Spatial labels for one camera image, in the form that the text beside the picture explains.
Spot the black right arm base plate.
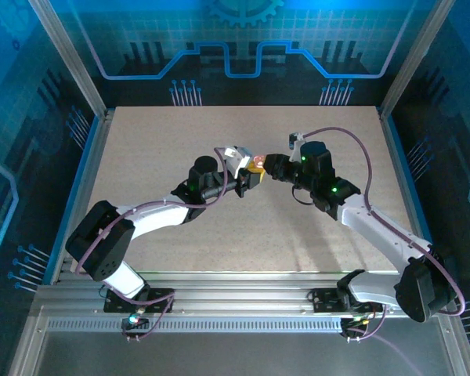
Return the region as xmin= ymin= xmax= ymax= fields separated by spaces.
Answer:
xmin=307 ymin=287 xmax=384 ymax=314

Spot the grey metal sheet panel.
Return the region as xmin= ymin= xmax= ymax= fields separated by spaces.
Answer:
xmin=7 ymin=305 xmax=470 ymax=376

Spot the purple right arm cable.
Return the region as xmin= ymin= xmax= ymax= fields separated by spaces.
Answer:
xmin=302 ymin=126 xmax=466 ymax=376

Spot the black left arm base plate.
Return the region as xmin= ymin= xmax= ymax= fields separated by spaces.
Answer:
xmin=103 ymin=287 xmax=176 ymax=314

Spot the aluminium side rail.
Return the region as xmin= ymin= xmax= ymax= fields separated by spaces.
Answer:
xmin=49 ymin=109 xmax=117 ymax=285
xmin=377 ymin=106 xmax=436 ymax=251

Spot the long aluminium frame rail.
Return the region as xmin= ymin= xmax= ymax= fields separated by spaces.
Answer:
xmin=31 ymin=272 xmax=457 ymax=320

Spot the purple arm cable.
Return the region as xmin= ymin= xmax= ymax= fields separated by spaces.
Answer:
xmin=74 ymin=146 xmax=229 ymax=341
xmin=302 ymin=126 xmax=466 ymax=376

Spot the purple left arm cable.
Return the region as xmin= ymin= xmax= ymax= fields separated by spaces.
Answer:
xmin=74 ymin=146 xmax=229 ymax=341

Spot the slotted grey cable duct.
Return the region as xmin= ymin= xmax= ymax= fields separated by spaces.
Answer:
xmin=45 ymin=317 xmax=345 ymax=334

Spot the aluminium frame post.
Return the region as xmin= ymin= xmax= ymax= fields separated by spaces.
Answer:
xmin=27 ymin=0 xmax=109 ymax=118
xmin=378 ymin=0 xmax=455 ymax=117

